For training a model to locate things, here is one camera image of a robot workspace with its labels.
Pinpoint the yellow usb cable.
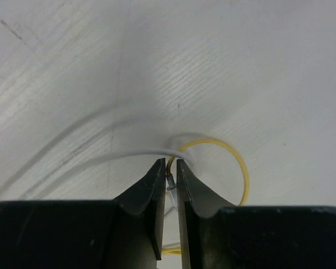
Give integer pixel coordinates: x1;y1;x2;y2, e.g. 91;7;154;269
162;137;250;256

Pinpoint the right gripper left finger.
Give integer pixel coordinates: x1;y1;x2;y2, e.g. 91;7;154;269
114;158;166;261

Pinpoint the white usb cable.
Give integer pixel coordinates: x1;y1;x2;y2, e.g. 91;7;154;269
22;148;193;216

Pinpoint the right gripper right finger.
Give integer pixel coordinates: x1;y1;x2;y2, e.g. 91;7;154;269
176;159;235;268

